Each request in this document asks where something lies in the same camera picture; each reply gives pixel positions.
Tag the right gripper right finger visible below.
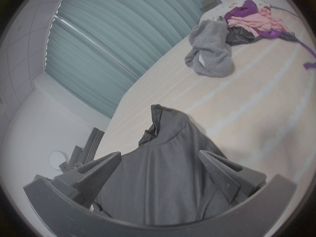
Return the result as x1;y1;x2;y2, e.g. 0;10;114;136
198;150;267;204

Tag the white printed pillow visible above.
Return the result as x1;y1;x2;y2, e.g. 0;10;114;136
200;0;272;22

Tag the black T-shirt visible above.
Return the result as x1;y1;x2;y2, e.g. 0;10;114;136
92;104;235;226

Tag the pile of clothes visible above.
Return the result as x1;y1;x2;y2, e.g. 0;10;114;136
224;0;316;70

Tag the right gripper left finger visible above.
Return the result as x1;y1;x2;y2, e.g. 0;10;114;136
53;151;122;208

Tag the bed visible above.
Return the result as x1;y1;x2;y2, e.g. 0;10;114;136
95;0;316;207

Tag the grey bedside table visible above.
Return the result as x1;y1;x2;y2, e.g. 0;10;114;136
200;0;223;12

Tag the grey garment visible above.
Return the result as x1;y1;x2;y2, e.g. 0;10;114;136
185;16;234;78

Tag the blue-green curtain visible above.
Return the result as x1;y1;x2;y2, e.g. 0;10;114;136
44;16;140;119
53;0;206;78

